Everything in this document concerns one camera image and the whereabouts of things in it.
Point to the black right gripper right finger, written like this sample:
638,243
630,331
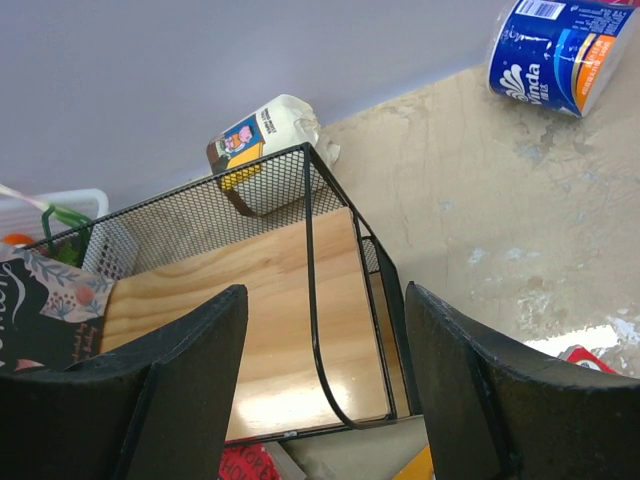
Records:
495,408

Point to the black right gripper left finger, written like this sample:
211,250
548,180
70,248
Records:
157,407

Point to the red back cover book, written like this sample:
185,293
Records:
579,355

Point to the black floral cover book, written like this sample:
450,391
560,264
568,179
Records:
52,314

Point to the orange back cover book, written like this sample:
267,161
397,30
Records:
419,468

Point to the red treehouse book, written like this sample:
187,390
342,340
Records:
259,462

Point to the white plastic basket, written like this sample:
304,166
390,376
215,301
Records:
71,227

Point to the wood and wire shelf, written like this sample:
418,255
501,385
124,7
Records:
325,345

